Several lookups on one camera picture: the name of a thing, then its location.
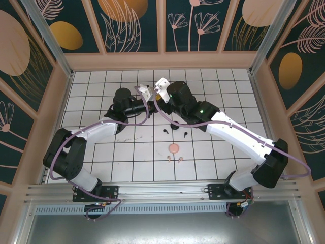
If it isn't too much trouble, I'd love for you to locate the black base plate right arm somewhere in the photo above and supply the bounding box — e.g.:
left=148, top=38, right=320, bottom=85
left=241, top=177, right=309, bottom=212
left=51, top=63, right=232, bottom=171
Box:
left=207, top=182, right=255, bottom=202

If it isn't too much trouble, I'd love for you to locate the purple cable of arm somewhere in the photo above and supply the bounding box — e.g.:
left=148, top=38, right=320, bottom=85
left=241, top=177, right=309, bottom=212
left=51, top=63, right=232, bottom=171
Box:
left=50, top=85, right=150, bottom=222
left=152, top=98, right=312, bottom=219

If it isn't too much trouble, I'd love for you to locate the slotted grey cable duct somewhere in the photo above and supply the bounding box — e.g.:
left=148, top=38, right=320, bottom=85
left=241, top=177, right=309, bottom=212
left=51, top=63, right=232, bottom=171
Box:
left=34, top=204, right=229, bottom=215

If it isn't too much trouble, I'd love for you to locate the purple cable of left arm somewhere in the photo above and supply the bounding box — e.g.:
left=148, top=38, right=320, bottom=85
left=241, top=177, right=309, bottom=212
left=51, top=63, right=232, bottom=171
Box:
left=50, top=85, right=150, bottom=222

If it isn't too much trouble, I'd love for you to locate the aluminium mounting rail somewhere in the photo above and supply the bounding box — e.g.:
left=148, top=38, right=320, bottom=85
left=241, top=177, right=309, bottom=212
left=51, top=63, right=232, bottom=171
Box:
left=24, top=179, right=302, bottom=204

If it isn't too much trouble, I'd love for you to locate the black base plate left arm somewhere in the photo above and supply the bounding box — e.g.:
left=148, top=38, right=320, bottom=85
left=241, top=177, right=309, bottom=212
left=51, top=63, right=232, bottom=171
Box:
left=72, top=185, right=120, bottom=203

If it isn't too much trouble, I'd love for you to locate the aluminium frame post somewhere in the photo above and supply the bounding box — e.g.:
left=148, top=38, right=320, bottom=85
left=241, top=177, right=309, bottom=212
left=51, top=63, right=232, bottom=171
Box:
left=21, top=0, right=75, bottom=78
left=248, top=0, right=303, bottom=76

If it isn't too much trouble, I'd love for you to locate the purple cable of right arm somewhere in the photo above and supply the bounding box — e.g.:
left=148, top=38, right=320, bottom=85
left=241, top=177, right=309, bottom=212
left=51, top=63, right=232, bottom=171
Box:
left=152, top=98, right=312, bottom=219

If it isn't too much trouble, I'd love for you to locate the grey metal sheet panel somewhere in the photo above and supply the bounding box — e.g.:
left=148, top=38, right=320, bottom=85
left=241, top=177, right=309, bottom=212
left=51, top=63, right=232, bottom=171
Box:
left=25, top=212, right=302, bottom=244

